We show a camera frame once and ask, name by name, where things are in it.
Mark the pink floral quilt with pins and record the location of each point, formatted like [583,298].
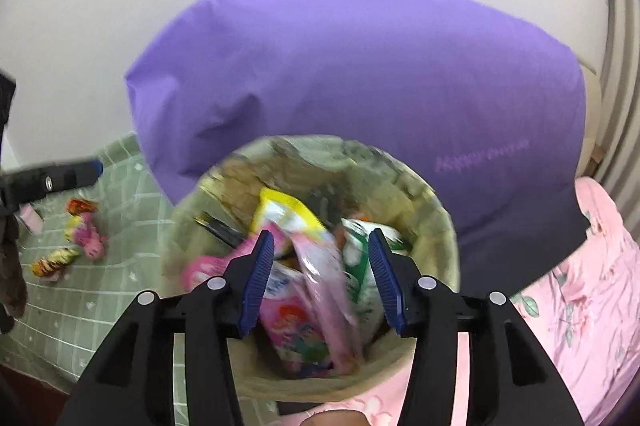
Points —
[590,306]

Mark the pink plastic item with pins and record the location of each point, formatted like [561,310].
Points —
[205,271]

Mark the green checked bed sheet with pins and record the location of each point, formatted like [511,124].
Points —
[100,306]

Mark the yellow and brown snack packet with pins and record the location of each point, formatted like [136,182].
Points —
[55,262]

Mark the black wrapper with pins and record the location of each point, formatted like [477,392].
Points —
[220,228]

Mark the bin with pale green liner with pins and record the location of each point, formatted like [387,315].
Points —
[430,246]

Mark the red and orange snack packet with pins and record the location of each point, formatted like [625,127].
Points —
[82,206]

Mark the pink toy figure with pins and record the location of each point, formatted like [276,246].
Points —
[92,241]

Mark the yellow and white snack packet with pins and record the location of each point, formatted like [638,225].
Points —
[285,211]

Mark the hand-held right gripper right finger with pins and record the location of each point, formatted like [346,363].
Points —
[385,276]

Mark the small pink packet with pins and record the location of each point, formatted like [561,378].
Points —
[29,218]

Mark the small yellow packet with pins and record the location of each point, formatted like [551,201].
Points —
[72,228]

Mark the pink cartoon print packet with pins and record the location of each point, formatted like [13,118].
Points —
[290,326]

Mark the purple pillow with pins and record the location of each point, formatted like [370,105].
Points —
[350,80]

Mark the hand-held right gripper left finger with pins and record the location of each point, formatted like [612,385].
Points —
[257,281]

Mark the green and white packet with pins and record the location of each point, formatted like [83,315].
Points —
[357,256]

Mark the long pink wrapper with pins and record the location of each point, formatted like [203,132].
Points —
[325,296]

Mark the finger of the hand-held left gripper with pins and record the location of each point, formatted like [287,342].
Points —
[65,178]

